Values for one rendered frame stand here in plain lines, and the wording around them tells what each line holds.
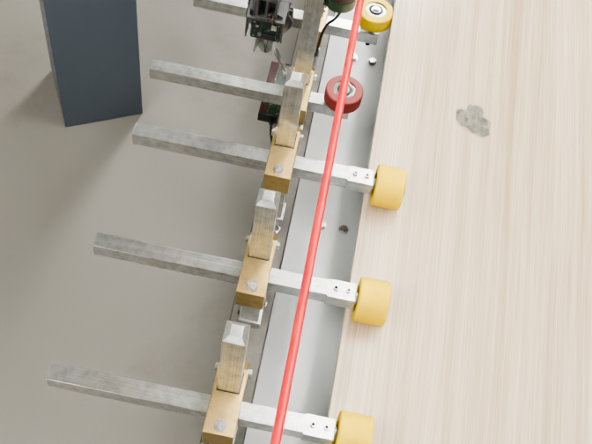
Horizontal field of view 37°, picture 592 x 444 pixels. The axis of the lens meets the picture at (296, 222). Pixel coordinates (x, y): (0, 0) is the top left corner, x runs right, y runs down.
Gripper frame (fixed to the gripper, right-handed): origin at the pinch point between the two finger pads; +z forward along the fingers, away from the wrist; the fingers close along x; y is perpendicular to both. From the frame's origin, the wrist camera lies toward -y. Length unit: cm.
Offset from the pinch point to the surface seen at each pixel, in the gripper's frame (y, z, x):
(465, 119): 0.3, 9.4, 43.1
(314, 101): -0.2, 14.4, 11.5
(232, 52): -87, 101, -21
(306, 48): -3.6, 2.8, 7.8
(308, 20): -3.7, -5.1, 7.4
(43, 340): 30, 100, -48
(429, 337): 51, 10, 40
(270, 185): 28.6, 6.6, 6.8
